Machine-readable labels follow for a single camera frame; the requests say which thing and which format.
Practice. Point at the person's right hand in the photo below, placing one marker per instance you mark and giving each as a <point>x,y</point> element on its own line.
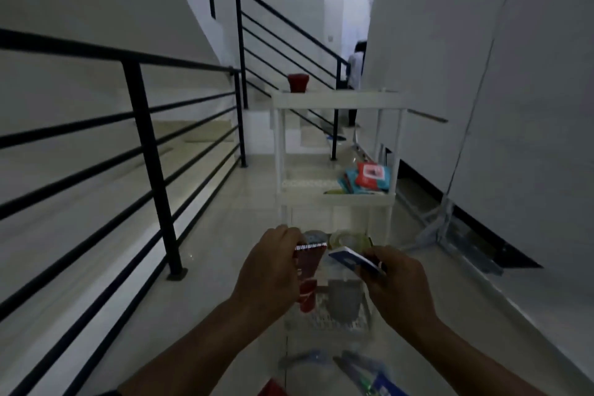
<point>399,291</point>

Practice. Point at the person's left hand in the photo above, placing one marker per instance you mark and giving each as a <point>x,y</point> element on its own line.
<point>267,272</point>

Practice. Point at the person's left fingers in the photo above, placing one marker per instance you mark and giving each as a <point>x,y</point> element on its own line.
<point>293,238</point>

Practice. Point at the person's right fingers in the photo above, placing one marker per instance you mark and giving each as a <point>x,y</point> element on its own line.
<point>372,261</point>

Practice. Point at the red spiral notebook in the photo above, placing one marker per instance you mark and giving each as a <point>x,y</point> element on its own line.
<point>310,279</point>

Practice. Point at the person's left forearm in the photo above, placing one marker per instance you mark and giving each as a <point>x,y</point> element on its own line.
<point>195,354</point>

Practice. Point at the person's right forearm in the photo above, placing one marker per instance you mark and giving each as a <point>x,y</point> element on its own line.
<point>468,363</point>

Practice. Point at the clear tape roll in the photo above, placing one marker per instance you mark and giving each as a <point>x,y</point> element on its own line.
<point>348,239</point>

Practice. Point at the grey cup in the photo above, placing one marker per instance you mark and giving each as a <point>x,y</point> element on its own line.
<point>344,300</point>

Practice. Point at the grey metal partition foot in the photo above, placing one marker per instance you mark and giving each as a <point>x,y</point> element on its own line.
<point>448,238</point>

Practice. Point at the teal packet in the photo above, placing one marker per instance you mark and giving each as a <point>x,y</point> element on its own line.
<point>350,180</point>

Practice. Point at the red wipes packet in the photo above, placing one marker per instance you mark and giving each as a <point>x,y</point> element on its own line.
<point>372,176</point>

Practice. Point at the blue plastic packet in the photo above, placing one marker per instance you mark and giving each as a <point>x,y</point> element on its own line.
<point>371,375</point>

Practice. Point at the white plastic shelf rack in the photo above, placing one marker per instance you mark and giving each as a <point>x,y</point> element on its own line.
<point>334,101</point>

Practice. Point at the red item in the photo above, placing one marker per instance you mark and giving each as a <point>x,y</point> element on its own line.
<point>273,388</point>

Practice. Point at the red cup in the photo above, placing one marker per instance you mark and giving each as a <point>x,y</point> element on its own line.
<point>298,83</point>

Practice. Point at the black landing railing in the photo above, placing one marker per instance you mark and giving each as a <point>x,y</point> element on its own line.
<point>148,145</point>

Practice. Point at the black stair railing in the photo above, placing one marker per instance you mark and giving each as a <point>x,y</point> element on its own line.
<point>240,52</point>

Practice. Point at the white partition panel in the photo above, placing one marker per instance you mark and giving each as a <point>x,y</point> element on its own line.
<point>464,61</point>

